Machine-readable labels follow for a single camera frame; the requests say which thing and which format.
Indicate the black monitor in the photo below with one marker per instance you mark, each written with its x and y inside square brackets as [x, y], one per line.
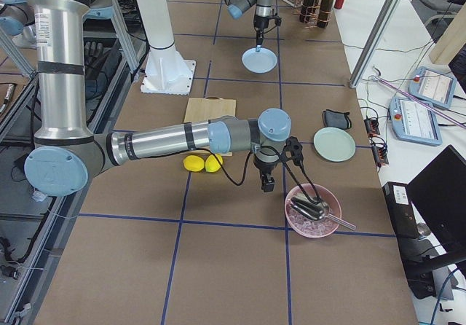
[438, 194]

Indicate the dark grey folded cloth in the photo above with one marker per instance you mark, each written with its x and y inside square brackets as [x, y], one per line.
[337, 119]

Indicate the wooden cutting board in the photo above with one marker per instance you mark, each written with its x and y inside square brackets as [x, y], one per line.
[202, 109]

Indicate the lemon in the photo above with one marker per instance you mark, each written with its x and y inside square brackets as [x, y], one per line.
[193, 163]
[213, 163]

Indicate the lemon left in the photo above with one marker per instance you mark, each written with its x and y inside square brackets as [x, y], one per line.
[193, 163]

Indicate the teach pendant far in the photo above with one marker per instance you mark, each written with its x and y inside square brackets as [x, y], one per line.
[433, 86]

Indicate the metal ice scoop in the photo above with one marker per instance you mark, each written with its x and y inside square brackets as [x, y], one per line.
[317, 211]

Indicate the teach pendant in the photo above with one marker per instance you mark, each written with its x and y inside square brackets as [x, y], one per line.
[413, 122]
[433, 86]

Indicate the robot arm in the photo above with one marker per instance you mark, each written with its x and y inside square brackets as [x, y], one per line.
[68, 154]
[237, 8]

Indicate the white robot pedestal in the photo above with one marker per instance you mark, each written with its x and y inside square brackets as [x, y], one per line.
[166, 71]

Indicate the copper wire bottle rack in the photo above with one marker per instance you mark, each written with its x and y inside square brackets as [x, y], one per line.
[315, 13]

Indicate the light green plate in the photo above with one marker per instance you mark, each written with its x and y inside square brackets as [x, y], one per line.
[334, 144]

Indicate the aluminium frame post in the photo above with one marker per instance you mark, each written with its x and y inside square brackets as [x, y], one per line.
[387, 11]

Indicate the dark wine bottle front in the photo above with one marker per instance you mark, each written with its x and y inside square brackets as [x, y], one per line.
[324, 13]

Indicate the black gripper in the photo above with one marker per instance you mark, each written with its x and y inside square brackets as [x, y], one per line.
[261, 23]
[263, 164]

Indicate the pink bowl with ice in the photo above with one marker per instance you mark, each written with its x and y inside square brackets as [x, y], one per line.
[311, 220]

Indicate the lemon right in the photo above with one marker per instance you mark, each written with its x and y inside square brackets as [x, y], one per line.
[213, 163]

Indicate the light blue plate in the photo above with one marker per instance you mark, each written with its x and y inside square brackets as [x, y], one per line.
[259, 61]

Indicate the teach pendant near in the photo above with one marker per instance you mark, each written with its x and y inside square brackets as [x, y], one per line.
[413, 122]

